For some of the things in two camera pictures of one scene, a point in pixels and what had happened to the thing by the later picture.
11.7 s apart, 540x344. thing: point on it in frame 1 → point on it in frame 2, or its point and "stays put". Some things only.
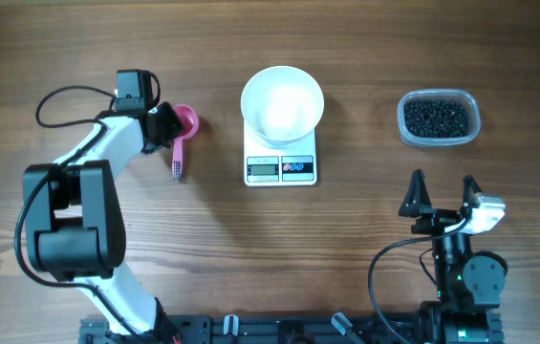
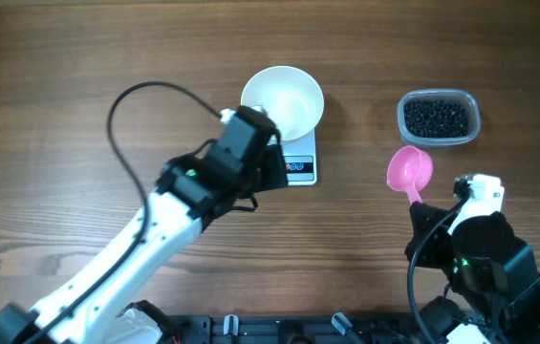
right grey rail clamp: x=340 y=321 stays put
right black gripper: x=436 y=219 → x=421 y=225
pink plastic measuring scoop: x=190 y=117 → x=409 y=170
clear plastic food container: x=435 y=118 stays put
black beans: x=437 y=118 stays put
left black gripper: x=167 y=114 → x=276 y=179
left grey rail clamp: x=230 y=325 stays put
